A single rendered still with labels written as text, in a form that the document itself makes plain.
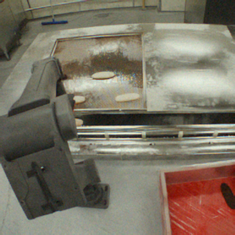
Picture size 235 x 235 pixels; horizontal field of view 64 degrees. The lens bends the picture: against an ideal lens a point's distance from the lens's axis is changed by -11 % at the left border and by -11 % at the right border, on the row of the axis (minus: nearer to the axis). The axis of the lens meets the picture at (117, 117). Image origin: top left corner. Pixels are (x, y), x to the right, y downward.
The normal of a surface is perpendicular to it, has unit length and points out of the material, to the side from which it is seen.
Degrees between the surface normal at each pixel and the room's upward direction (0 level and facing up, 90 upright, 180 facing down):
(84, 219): 0
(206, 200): 0
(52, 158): 52
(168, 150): 0
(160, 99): 10
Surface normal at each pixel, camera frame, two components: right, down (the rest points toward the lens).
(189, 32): -0.11, -0.51
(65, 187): 0.18, 0.14
